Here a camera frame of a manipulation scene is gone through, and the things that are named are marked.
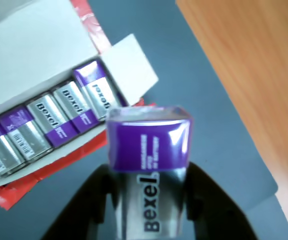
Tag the silver purple Bexel 9V battery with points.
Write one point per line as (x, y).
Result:
(96, 87)
(49, 117)
(1, 155)
(26, 137)
(149, 145)
(71, 105)

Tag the grey rubber mat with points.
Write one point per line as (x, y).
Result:
(209, 140)

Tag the large red tape frame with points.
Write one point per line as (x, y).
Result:
(59, 165)

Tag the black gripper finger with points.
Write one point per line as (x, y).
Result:
(84, 212)
(209, 212)

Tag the white cardboard battery box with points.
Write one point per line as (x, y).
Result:
(21, 50)

